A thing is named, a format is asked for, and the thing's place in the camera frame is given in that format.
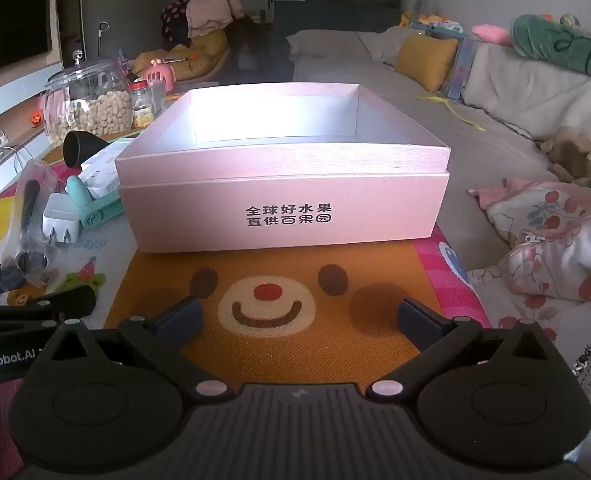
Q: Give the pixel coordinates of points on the clear bag with black tool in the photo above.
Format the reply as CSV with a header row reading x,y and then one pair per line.
x,y
27,220

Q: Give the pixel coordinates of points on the beige sofa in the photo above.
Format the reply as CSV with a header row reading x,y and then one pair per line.
x,y
400,110

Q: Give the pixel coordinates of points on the brown plush toy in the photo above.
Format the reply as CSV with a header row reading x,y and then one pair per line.
x,y
580,160

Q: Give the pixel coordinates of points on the pink cardboard box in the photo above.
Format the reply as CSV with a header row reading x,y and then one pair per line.
x,y
275,195

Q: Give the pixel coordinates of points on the white television cabinet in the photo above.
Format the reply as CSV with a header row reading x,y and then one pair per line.
x,y
5,125

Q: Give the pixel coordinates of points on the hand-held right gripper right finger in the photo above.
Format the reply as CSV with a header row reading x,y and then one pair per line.
x,y
418,317

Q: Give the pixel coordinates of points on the yellow ribbon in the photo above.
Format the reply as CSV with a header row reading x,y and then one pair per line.
x,y
455,110

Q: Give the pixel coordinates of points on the small red-lidded plastic jar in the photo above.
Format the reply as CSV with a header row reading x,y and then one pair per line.
x,y
142,107

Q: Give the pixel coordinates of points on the pink clothes pile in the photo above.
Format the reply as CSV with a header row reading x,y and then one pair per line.
x,y
210,12

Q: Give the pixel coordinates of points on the pink toy carrier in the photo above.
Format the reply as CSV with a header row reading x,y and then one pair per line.
x,y
160,72

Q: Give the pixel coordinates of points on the green plush toy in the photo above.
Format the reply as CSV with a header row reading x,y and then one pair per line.
x,y
560,42

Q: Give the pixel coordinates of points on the glass jar of nuts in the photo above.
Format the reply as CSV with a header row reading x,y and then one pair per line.
x,y
95,115

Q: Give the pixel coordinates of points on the pink plush toy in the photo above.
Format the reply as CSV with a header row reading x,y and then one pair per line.
x,y
493,34

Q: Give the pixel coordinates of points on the black funnel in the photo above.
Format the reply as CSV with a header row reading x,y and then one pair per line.
x,y
82,147

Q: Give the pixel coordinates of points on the black dotted garment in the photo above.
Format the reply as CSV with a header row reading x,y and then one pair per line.
x,y
175,25

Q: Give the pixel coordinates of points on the yellow beanbag chair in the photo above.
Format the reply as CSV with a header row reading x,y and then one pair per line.
x,y
200,55

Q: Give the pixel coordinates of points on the pink floral blanket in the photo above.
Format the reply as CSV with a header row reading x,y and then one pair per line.
x,y
550,255

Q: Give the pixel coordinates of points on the yellow pillow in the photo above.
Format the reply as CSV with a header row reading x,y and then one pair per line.
x,y
425,62

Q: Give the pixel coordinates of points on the white charger plug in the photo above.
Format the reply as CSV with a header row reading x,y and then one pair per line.
x,y
60,220

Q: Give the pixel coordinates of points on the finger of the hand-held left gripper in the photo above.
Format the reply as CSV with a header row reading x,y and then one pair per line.
x,y
75,299

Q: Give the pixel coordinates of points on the orange pumpkin toy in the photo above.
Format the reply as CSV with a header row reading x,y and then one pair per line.
x,y
35,119

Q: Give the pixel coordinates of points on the iridescent gift bag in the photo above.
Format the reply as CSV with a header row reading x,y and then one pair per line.
x,y
463,67

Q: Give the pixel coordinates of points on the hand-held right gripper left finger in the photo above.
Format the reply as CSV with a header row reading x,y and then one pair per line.
x,y
183,317

